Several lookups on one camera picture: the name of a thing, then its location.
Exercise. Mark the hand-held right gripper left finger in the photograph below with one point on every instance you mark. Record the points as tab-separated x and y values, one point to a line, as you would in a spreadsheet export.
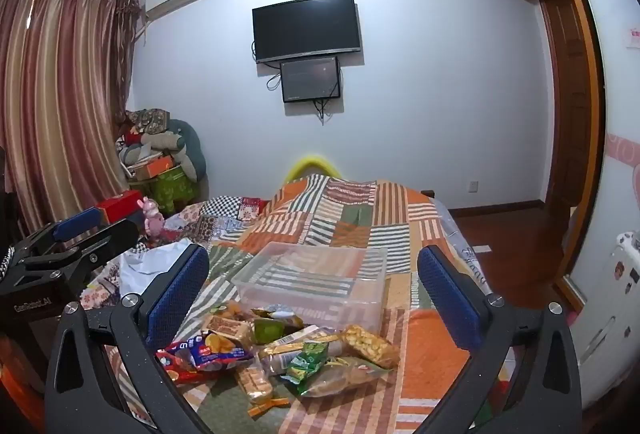
175	294

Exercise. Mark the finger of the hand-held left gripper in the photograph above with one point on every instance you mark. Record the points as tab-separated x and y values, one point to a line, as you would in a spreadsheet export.
75	222
107	236

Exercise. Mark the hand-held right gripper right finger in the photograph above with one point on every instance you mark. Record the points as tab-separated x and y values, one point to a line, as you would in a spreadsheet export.
445	294

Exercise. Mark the orange snack packet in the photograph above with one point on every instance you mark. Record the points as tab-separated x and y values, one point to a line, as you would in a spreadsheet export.
227	311

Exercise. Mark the brown label bread packet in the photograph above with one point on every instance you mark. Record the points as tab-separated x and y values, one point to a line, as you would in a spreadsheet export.
227	330

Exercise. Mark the red blue snack packet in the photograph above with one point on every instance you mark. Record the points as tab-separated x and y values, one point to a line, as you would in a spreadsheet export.
205	355

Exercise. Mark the yellow corn puff packet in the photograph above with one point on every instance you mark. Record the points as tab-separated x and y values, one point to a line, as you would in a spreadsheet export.
369	347

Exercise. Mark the clear plastic storage bin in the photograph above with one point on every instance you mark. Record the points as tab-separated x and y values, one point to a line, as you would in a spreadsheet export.
310	274

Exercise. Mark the small green snack packet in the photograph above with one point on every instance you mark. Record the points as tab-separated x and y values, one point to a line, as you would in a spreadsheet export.
305	360

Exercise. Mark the red box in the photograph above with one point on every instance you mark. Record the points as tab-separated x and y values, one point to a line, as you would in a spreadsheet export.
117	206

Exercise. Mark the white plastic bag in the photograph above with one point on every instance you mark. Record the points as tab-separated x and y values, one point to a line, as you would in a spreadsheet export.
150	264

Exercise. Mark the pink plush toy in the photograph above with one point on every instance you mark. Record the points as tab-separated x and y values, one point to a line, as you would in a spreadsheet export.
152	216

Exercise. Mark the white paper sheet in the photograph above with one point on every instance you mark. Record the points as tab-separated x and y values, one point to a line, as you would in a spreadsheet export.
482	249

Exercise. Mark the green cardboard box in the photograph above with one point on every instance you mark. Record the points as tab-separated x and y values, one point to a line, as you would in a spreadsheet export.
172	189

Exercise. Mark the orange cardboard box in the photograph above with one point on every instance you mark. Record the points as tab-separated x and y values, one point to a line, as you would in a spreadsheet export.
152	168

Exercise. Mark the green jelly packet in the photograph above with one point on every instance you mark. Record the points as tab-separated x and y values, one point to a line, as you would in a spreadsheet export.
270	330

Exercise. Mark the checkered patchwork quilt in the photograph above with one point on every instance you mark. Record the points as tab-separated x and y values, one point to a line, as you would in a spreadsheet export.
235	206

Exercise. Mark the yellow white snack packet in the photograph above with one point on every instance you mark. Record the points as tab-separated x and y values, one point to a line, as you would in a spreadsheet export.
280	313

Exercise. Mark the striped patchwork blanket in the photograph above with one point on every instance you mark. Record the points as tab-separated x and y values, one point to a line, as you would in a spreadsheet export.
350	224

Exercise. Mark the striped brown curtain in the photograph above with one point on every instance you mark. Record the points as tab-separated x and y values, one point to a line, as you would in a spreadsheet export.
55	103

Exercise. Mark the patterned fabric bag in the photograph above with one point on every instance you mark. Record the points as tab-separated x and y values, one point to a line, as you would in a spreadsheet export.
147	119

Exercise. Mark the gold wrapped biscuit packet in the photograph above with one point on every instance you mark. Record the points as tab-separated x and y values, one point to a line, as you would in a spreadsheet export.
292	350

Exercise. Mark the small orange stick packet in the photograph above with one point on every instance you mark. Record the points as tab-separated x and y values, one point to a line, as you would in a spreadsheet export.
264	406

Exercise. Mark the white cabinet with stickers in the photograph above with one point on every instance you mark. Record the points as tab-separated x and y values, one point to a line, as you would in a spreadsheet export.
610	314

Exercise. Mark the yellow rounded object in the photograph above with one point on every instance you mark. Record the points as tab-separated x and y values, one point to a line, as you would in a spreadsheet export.
312	162

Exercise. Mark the small black monitor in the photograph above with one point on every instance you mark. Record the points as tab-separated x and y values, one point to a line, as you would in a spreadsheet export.
310	78

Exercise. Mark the white wall socket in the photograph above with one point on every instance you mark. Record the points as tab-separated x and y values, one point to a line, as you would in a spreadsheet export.
473	186

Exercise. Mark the wooden door frame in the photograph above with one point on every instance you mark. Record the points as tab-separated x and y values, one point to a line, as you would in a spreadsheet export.
575	113

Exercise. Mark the black wall television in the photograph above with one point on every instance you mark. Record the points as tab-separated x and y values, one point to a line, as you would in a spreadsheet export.
306	27

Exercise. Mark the pink wall sticker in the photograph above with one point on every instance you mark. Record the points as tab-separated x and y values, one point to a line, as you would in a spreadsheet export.
634	37

